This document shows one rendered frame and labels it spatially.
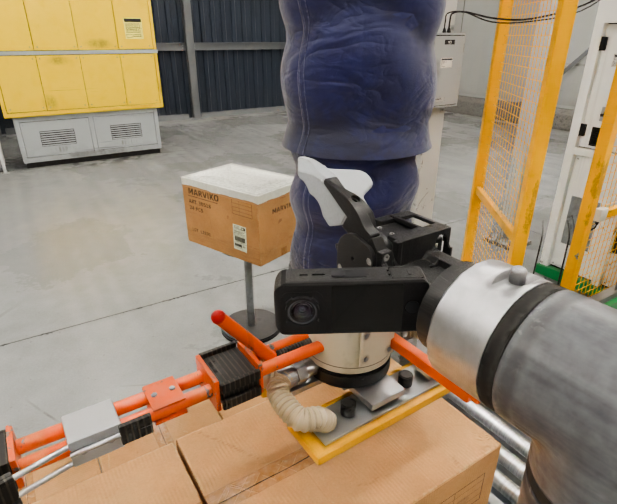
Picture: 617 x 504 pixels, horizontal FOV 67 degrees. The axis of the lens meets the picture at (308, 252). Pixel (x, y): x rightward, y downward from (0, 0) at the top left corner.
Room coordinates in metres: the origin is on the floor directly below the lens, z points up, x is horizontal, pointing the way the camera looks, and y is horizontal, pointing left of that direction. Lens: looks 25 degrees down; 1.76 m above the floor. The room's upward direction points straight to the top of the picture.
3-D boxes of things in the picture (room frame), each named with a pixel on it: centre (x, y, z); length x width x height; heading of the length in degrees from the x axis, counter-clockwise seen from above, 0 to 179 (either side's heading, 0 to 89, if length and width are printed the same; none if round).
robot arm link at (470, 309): (0.27, -0.12, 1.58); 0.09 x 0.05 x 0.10; 123
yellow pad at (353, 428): (0.68, -0.13, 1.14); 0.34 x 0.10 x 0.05; 123
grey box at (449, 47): (2.16, -0.58, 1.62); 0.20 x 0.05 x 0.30; 122
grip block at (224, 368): (0.63, 0.13, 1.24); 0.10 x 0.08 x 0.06; 33
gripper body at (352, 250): (0.34, -0.09, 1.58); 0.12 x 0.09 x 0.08; 33
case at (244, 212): (2.61, 0.37, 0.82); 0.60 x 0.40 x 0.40; 52
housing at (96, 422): (0.51, 0.31, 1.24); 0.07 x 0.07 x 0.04; 33
